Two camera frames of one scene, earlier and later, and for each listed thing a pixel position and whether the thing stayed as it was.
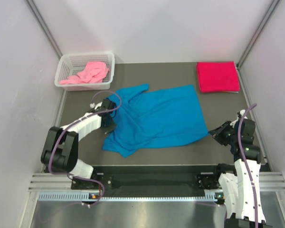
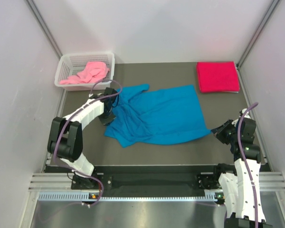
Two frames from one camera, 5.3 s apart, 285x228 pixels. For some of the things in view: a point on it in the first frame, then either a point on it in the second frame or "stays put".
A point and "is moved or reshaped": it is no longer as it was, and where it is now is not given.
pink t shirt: x=94 y=72 stays put
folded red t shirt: x=218 y=76 stays put
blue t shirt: x=155 y=118 is moved or reshaped
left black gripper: x=111 y=128 → x=108 y=120
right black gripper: x=216 y=133 stays put
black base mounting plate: x=146 y=181 stays put
